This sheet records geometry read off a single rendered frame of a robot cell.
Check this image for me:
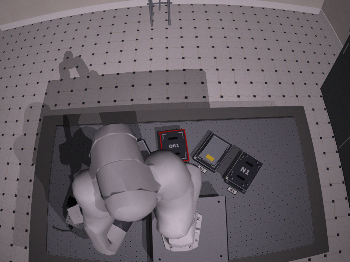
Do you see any dark grey work table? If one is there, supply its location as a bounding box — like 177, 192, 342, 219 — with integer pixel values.
47, 117, 315, 262

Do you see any white control panel with four buttons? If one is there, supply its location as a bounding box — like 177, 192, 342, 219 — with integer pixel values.
53, 212, 83, 232

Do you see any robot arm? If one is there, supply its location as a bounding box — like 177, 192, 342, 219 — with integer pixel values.
66, 123, 202, 256

